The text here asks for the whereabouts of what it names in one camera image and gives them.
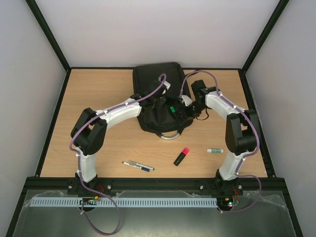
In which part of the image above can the glue stick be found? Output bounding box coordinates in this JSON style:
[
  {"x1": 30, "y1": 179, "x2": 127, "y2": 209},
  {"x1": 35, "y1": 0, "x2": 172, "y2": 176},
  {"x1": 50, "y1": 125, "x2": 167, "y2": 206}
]
[{"x1": 207, "y1": 148, "x2": 224, "y2": 154}]

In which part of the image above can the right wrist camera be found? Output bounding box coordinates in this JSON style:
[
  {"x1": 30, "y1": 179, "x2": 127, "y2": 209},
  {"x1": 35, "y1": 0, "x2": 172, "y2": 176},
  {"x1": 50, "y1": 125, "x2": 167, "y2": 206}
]
[{"x1": 178, "y1": 95, "x2": 192, "y2": 107}]

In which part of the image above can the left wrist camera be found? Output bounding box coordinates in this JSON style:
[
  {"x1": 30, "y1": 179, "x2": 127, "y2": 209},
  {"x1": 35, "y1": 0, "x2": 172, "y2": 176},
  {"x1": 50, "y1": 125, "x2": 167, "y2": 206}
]
[{"x1": 163, "y1": 81, "x2": 171, "y2": 91}]

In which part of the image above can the black student bag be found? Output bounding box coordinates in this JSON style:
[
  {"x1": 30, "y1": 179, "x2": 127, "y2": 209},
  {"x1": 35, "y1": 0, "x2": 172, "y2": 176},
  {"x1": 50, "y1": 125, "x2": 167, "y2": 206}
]
[{"x1": 132, "y1": 62, "x2": 193, "y2": 140}]

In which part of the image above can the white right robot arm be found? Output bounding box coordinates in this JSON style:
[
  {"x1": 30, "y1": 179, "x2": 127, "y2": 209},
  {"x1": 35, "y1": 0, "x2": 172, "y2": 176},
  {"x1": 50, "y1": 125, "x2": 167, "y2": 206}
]
[{"x1": 179, "y1": 80, "x2": 261, "y2": 194}]

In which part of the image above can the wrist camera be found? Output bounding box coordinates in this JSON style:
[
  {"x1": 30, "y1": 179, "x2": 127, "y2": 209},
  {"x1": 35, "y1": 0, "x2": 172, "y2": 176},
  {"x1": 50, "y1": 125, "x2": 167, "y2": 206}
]
[
  {"x1": 163, "y1": 81, "x2": 171, "y2": 91},
  {"x1": 178, "y1": 95, "x2": 192, "y2": 107}
]

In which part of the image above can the purple cable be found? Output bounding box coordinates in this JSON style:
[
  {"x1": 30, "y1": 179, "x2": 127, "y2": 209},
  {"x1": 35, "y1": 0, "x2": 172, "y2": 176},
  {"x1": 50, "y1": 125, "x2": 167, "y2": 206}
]
[
  {"x1": 70, "y1": 73, "x2": 166, "y2": 235},
  {"x1": 179, "y1": 70, "x2": 262, "y2": 214}
]

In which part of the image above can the blue whiteboard marker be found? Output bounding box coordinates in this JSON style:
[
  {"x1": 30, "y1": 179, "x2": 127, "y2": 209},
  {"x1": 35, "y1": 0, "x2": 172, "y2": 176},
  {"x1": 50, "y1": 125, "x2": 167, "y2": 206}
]
[{"x1": 122, "y1": 161, "x2": 150, "y2": 172}]

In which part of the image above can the pink highlighter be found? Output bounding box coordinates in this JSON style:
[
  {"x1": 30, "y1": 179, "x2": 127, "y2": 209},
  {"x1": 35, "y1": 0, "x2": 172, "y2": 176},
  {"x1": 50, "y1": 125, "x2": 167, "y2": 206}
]
[{"x1": 173, "y1": 148, "x2": 190, "y2": 166}]

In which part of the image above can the grey slotted cable duct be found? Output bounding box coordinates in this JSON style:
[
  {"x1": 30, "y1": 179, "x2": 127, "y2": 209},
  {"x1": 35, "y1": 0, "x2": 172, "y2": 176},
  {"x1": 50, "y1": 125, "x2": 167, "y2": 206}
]
[{"x1": 30, "y1": 197, "x2": 218, "y2": 208}]

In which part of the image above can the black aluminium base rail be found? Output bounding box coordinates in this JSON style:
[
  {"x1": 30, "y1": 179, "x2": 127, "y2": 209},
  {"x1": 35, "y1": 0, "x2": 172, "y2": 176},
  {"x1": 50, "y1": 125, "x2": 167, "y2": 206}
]
[{"x1": 23, "y1": 177, "x2": 289, "y2": 196}]

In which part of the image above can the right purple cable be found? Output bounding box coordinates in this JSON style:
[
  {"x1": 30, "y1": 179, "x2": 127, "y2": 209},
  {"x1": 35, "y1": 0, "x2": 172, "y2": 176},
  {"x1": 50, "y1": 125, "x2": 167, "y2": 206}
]
[{"x1": 179, "y1": 70, "x2": 262, "y2": 214}]

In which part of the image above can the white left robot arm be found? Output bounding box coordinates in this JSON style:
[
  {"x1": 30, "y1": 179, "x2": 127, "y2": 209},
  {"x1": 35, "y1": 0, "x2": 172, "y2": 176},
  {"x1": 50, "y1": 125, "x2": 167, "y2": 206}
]
[{"x1": 69, "y1": 74, "x2": 170, "y2": 183}]

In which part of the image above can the green highlighter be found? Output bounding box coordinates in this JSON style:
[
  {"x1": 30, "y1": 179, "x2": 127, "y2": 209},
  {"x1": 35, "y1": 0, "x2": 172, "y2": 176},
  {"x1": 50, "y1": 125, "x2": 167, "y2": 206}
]
[{"x1": 170, "y1": 106, "x2": 177, "y2": 117}]

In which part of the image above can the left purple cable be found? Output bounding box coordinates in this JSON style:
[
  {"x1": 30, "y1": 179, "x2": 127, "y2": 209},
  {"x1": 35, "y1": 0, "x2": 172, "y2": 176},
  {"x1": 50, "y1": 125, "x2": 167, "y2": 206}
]
[{"x1": 70, "y1": 73, "x2": 166, "y2": 235}]

